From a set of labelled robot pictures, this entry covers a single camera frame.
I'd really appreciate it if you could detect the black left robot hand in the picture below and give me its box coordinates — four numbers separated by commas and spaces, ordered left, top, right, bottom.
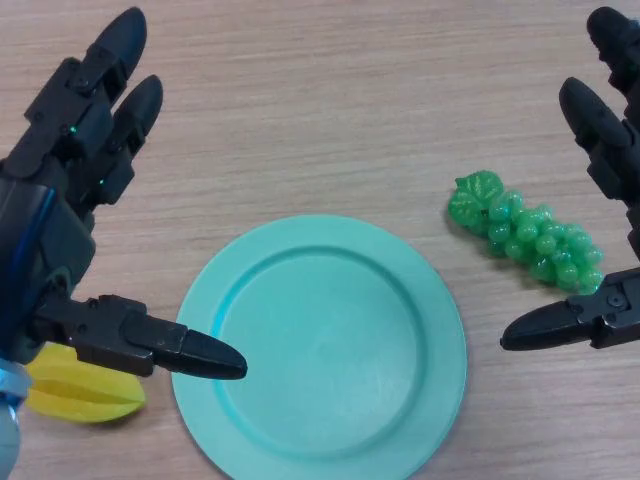
0, 7, 249, 381

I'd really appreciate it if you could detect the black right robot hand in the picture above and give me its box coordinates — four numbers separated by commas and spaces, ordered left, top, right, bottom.
499, 5, 640, 351

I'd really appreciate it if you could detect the green grape bunch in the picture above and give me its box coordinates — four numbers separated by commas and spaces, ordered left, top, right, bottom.
446, 169, 606, 296

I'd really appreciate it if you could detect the green round plate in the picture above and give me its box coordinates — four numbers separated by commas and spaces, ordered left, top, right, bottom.
170, 214, 469, 480

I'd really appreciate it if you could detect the yellow starfruit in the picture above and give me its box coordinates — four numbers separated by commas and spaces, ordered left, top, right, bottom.
24, 343, 147, 425

